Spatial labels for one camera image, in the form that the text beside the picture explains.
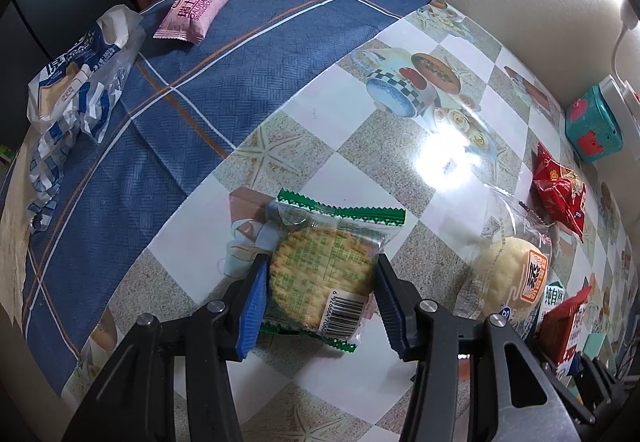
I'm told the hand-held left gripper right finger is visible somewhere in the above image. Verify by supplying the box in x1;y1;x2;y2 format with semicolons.
374;253;582;442

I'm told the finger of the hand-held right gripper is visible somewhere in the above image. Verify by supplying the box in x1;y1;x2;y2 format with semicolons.
584;357;627;405
542;352;585;380

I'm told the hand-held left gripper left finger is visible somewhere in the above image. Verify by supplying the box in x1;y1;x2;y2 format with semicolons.
62;257;269;442

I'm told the red and white snack packet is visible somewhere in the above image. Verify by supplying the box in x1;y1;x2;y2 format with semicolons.
537;274;596;365

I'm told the clear green-edged cracker packet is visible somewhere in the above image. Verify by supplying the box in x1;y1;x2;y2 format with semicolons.
257;188;407;354

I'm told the teal card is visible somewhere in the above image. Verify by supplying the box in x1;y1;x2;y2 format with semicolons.
577;333;608;373

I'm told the green and white biscuit packet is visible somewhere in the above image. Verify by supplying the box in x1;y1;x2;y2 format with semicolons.
532;282;566;333

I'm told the clear round bun packet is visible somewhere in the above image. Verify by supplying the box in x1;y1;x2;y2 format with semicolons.
460;187;556;340

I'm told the red puffed snack bag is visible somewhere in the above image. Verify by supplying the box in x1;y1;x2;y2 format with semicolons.
530;142;587;243

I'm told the teal box with red shapes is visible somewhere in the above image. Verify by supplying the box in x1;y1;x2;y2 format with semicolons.
565;86;625;165

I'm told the blue plaid tablecloth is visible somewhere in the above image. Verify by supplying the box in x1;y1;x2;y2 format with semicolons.
0;0;436;375

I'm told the white power strip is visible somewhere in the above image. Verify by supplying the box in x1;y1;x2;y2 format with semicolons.
597;74;640;143

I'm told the blue and white bread bag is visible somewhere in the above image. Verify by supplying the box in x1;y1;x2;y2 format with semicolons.
26;4;147;233

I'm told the pink swiss roll packet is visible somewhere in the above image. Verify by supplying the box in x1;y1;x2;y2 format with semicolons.
152;0;240;45

